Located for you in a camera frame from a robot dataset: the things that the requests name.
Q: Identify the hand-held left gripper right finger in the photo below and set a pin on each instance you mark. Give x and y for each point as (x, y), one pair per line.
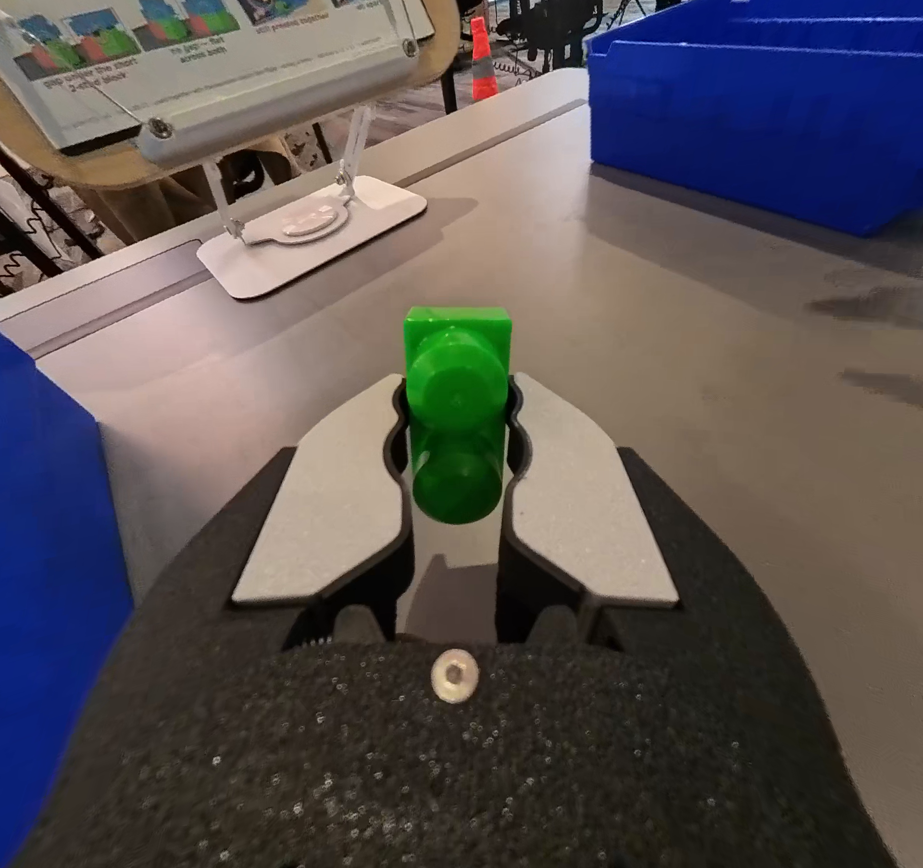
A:
(584, 507)

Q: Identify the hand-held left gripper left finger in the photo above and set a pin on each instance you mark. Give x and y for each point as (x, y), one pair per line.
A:
(332, 507)

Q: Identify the green mega block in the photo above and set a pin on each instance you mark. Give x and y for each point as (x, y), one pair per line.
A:
(454, 392)

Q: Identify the blue storage bin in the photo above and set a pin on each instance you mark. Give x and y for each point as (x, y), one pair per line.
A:
(721, 125)
(50, 558)

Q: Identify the orange traffic cone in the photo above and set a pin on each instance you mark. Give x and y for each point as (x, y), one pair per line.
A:
(483, 67)

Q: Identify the black office chair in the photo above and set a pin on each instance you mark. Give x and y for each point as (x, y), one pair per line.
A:
(562, 9)

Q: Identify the instruction board on white stand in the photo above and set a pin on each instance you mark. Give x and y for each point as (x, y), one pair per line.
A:
(216, 17)

